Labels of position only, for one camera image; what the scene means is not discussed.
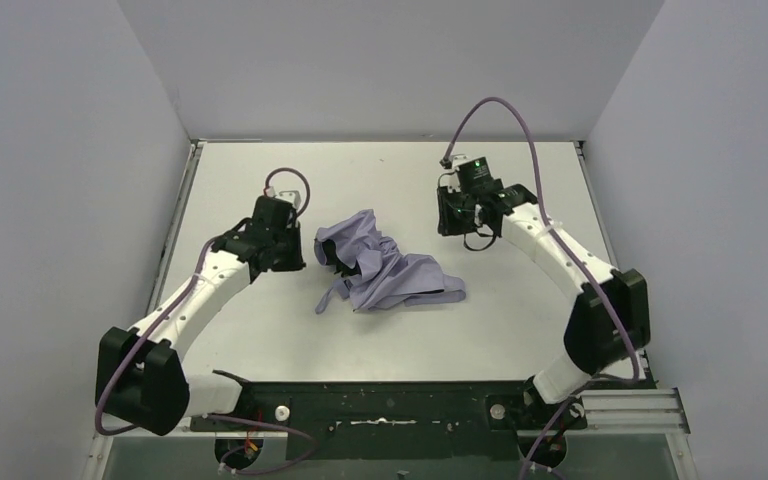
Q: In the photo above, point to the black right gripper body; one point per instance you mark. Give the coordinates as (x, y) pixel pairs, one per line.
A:
(451, 213)

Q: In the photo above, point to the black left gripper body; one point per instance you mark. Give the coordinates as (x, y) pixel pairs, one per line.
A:
(289, 248)

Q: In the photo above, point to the purple folding umbrella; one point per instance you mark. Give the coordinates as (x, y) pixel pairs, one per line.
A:
(373, 274)

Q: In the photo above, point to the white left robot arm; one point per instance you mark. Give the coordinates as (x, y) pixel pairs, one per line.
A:
(140, 379)

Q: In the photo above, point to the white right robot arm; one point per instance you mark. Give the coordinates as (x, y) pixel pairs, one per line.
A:
(609, 320)

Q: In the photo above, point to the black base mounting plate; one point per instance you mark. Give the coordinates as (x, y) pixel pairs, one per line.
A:
(390, 417)

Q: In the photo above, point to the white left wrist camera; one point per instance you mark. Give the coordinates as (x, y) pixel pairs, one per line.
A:
(293, 197)

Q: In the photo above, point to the aluminium frame rail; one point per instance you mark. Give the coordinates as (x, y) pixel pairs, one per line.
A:
(610, 434)

